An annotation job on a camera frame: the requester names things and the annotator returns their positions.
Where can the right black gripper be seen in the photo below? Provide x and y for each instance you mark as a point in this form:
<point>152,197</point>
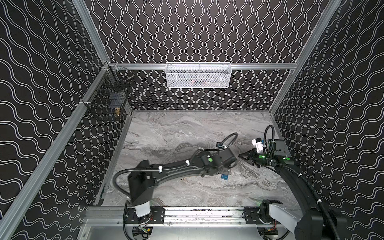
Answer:
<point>254,157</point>

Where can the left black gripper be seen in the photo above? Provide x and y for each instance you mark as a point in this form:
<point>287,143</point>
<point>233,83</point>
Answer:
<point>227,160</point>

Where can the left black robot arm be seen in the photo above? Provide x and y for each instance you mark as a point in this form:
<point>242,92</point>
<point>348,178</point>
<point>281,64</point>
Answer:
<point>139,183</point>

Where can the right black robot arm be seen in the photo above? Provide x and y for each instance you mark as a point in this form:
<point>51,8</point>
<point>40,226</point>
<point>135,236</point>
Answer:
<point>318,221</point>

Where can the blue padlock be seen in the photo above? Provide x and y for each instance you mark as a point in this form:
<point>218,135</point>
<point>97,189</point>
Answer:
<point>225,176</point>

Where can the red item in white basket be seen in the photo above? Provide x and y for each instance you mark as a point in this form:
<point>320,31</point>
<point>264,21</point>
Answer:
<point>199,82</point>

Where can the brass object in black basket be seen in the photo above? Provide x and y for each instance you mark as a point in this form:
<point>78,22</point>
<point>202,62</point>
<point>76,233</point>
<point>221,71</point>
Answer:
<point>117,112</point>

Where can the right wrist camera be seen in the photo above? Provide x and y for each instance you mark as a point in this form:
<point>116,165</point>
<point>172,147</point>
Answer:
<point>258,144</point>

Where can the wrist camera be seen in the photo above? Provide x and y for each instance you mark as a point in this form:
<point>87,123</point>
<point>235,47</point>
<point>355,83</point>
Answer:
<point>258,144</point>
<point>221,146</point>

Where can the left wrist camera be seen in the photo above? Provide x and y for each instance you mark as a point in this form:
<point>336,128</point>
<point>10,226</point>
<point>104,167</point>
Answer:
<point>221,146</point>

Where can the white mesh wall basket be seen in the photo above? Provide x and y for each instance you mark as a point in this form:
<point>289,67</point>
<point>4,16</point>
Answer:
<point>178,75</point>

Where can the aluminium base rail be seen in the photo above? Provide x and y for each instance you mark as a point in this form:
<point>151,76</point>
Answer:
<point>191,217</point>

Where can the black wire wall basket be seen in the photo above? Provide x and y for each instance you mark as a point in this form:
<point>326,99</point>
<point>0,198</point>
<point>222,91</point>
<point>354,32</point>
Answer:
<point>111,92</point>

